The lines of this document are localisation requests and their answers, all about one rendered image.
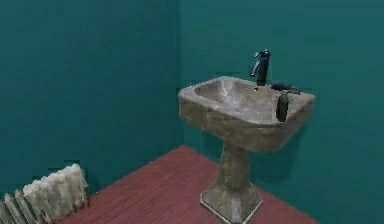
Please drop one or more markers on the black sink faucet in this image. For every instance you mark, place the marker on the black sink faucet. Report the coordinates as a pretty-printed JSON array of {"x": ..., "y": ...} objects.
[{"x": 262, "y": 66}]

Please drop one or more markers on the black bottle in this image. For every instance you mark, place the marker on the black bottle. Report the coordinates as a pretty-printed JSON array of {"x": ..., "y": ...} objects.
[{"x": 282, "y": 106}]

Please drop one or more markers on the black hand tool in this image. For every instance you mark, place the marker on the black hand tool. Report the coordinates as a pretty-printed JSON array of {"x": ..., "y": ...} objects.
[{"x": 283, "y": 87}]

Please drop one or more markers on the grey stone pedestal sink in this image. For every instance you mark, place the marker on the grey stone pedestal sink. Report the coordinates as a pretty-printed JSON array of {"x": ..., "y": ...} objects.
[{"x": 233, "y": 116}]

